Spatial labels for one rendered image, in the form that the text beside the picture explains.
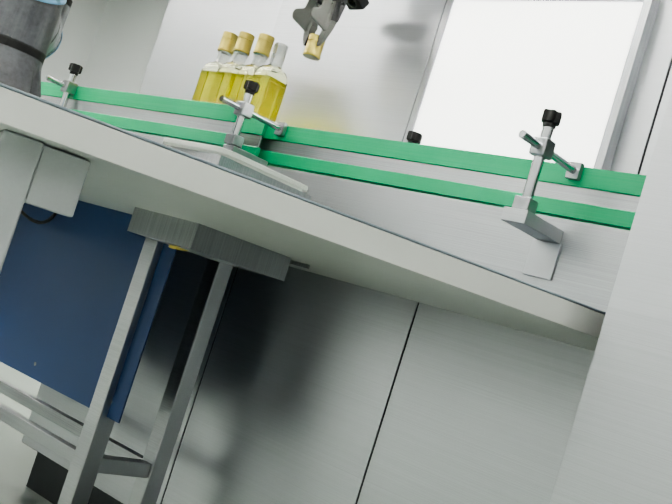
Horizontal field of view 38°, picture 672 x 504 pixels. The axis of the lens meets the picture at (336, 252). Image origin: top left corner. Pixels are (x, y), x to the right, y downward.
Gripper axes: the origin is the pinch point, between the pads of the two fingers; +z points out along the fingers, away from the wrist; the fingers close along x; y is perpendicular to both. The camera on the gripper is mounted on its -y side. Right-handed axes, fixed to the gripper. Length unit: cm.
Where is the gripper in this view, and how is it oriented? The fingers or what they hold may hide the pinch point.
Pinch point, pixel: (316, 41)
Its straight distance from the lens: 198.4
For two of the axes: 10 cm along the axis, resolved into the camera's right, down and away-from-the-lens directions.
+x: 6.3, 1.5, -7.6
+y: -7.1, -2.7, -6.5
